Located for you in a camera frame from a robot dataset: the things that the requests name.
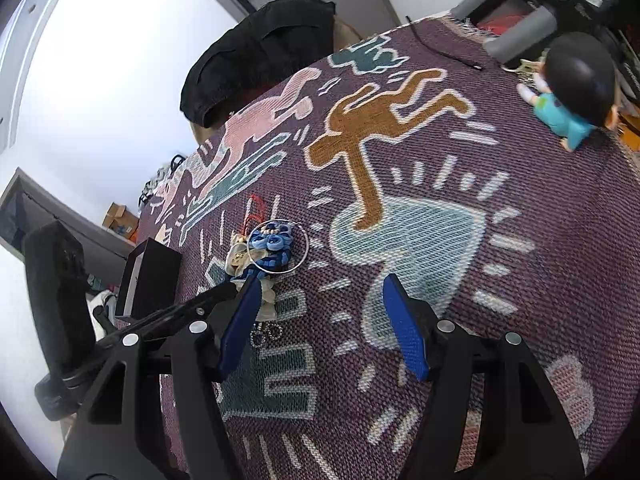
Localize brown chair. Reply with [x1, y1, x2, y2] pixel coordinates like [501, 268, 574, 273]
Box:
[192, 16, 367, 147]

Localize purple printed blanket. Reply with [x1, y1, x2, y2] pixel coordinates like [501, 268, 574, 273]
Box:
[137, 15, 640, 480]

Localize brown cardboard box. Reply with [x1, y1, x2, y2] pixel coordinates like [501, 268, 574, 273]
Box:
[102, 202, 139, 239]

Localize small rhinestone earrings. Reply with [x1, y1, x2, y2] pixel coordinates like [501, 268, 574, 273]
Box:
[249, 322, 284, 349]

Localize grey side doorway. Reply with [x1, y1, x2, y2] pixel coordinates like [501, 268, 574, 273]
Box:
[0, 167, 137, 262]

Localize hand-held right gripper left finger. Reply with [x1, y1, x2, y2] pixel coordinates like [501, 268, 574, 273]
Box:
[57, 275, 266, 480]

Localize blue flower hair tie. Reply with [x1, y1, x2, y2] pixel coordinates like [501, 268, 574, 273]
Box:
[247, 221, 294, 274]

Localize black grey machine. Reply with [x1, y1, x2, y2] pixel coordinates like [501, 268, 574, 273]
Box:
[450, 0, 640, 63]

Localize blue-shirted doll figurine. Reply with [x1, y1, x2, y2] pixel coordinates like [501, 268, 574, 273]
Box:
[517, 32, 624, 152]

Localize silver hoop bracelet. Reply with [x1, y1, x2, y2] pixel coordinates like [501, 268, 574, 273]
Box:
[247, 219, 311, 276]

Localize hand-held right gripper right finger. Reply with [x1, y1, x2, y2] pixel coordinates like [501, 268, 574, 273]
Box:
[382, 274, 586, 480]

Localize thin black cable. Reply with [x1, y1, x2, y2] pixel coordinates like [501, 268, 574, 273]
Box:
[404, 16, 484, 71]

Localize black jewelry box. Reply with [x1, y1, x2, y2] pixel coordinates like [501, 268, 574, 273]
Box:
[115, 238, 182, 320]

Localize black shoe rack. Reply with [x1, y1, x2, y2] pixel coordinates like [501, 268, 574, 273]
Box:
[137, 155, 187, 211]

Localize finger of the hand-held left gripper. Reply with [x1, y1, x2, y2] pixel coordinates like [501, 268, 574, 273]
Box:
[94, 282, 240, 357]

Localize beige fabric ornament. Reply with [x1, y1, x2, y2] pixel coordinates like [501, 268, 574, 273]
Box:
[224, 244, 279, 322]

